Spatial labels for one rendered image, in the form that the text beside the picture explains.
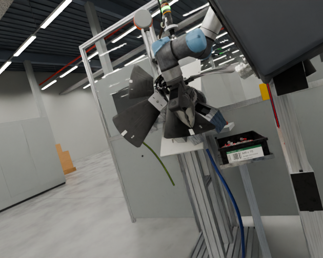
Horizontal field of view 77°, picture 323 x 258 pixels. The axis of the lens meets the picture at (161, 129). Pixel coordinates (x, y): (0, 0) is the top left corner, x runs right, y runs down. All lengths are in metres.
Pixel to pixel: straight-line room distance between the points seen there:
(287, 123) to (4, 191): 6.09
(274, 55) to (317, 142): 1.62
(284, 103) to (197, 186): 0.89
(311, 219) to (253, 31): 0.43
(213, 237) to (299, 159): 0.99
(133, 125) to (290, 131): 0.78
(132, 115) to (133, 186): 1.35
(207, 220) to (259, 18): 1.24
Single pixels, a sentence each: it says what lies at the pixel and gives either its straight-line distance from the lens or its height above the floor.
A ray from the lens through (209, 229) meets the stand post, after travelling 1.38.
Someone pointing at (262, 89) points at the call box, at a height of 1.04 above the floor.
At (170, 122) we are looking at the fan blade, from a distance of 0.89.
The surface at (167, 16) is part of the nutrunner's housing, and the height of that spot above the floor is 1.52.
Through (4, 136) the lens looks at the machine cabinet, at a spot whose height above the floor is 1.68.
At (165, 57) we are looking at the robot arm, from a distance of 0.79.
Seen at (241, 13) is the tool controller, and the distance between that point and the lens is 0.19.
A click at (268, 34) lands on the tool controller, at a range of 0.19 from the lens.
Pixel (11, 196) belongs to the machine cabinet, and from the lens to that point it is 6.29.
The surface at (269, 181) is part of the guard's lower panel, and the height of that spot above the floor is 0.34.
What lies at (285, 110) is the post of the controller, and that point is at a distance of 0.48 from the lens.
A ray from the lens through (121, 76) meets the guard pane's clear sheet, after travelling 2.18.
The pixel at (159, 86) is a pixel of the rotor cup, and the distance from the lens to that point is 1.06.
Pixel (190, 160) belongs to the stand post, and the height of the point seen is 0.76.
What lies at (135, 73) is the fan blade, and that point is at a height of 1.35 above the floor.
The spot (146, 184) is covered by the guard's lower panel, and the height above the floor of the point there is 0.42.
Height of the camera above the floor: 1.04
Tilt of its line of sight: 3 degrees down
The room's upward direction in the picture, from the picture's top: 16 degrees counter-clockwise
